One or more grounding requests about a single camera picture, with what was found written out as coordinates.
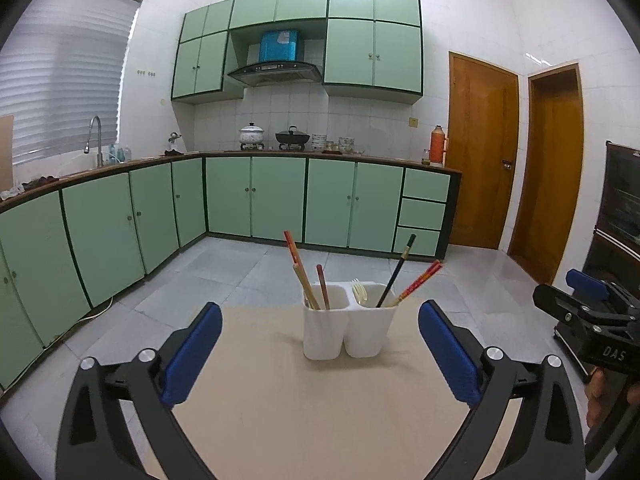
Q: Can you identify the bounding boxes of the green kitchen cabinets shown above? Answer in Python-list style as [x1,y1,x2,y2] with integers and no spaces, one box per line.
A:
[0,152,463,392]
[171,0,425,106]

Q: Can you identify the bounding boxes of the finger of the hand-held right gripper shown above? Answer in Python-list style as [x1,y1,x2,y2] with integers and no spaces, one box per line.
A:
[532,284,604,331]
[566,268,614,306]

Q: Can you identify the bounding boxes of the green lower kitchen cabinets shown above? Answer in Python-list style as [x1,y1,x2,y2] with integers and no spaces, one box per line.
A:
[0,152,463,392]

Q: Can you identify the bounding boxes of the reddish brown chopstick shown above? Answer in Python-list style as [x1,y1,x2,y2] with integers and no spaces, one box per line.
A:
[315,264,331,310]

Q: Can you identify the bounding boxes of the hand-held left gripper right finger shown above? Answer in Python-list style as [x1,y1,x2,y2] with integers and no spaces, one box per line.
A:
[417,300,588,480]

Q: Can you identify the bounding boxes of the wooden door with handle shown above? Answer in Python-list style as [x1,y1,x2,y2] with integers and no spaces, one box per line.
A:
[446,51,521,251]

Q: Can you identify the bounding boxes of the person's right hand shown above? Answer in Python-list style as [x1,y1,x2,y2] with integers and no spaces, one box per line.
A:
[585,367,626,429]

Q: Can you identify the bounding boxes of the steel kitchen faucet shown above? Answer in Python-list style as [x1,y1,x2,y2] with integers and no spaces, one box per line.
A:
[82,115,106,169]

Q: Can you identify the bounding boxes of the black chopstick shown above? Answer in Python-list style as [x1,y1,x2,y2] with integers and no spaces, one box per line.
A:
[375,233,417,308]

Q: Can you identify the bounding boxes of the blue box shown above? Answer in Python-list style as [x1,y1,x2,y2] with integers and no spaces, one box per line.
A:
[258,29,301,64]

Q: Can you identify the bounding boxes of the white power cable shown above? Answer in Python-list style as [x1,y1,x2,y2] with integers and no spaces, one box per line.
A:
[74,294,114,322]

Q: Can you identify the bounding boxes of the black range hood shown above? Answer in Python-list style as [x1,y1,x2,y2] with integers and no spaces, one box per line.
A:
[227,60,324,87]

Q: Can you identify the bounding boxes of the wooden chopstick red patterned end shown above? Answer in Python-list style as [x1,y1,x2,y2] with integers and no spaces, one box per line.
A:
[400,262,445,305]
[394,259,440,306]

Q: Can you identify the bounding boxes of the white cooking pot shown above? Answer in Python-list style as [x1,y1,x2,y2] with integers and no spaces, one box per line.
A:
[238,121,266,151]

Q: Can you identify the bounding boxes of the white two-compartment utensil holder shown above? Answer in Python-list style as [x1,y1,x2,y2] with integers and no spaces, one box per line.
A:
[302,282,399,361]

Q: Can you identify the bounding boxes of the green upper kitchen cabinets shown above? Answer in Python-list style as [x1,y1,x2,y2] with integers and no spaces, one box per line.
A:
[171,0,425,106]

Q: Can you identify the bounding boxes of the black glass-door cabinet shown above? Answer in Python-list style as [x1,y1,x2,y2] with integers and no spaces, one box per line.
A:
[554,140,640,377]

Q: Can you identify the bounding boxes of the dark cloth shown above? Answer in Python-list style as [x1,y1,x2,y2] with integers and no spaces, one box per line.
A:
[19,175,62,192]

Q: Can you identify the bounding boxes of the plain wooden door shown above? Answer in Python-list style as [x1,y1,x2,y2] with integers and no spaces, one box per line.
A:
[507,62,586,286]

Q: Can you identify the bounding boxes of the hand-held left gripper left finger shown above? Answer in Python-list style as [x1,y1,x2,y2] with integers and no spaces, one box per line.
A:
[55,301,224,480]

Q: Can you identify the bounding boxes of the black wok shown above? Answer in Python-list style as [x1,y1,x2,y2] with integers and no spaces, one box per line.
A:
[274,125,311,151]

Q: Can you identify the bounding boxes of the brown cardboard sheet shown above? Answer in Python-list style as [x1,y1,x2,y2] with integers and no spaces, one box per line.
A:
[0,114,15,189]

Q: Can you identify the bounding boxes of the orange thermos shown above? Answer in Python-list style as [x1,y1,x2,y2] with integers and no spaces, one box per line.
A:
[429,124,450,167]

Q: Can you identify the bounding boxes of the white window blind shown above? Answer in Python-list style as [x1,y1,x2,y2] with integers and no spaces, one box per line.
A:
[0,0,144,167]

